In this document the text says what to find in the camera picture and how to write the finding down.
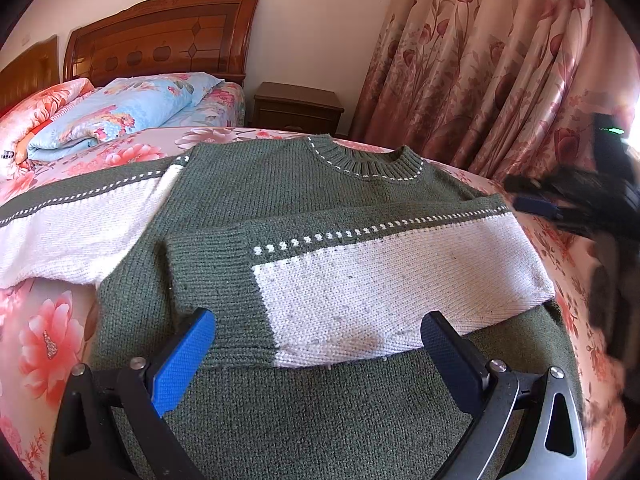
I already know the floral pink curtain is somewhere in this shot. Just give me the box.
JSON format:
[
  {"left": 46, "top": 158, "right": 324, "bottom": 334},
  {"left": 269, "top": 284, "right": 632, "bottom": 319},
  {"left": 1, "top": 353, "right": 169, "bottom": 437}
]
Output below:
[{"left": 349, "top": 0, "right": 639, "bottom": 181}]

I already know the green knit sweater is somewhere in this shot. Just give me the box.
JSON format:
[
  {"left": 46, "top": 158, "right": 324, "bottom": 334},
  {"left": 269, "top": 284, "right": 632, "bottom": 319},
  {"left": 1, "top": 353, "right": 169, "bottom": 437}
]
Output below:
[{"left": 0, "top": 134, "right": 586, "bottom": 480}]

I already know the wooden nightstand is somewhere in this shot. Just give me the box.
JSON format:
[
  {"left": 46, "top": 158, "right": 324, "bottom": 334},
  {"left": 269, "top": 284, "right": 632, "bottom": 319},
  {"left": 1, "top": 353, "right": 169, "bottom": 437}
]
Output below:
[{"left": 250, "top": 81, "right": 344, "bottom": 134}]

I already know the large wooden headboard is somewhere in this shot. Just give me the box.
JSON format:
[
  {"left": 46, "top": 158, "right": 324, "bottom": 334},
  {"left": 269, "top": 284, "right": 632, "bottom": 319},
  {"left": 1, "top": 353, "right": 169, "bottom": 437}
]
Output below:
[{"left": 62, "top": 0, "right": 259, "bottom": 87}]

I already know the small wooden headboard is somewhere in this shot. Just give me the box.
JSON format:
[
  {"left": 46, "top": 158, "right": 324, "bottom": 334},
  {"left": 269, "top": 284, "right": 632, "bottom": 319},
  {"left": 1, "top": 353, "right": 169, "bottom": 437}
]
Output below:
[{"left": 0, "top": 35, "right": 60, "bottom": 115}]

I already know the pink floral pillow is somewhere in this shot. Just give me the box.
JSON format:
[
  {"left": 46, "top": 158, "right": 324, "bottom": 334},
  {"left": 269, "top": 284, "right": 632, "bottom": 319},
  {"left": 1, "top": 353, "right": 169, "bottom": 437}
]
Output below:
[{"left": 1, "top": 78, "right": 94, "bottom": 179}]

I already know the light blue floral pillow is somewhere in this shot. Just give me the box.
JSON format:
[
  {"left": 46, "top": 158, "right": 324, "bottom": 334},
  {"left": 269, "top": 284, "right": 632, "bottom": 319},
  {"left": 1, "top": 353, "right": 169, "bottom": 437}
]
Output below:
[{"left": 26, "top": 72, "right": 222, "bottom": 162}]

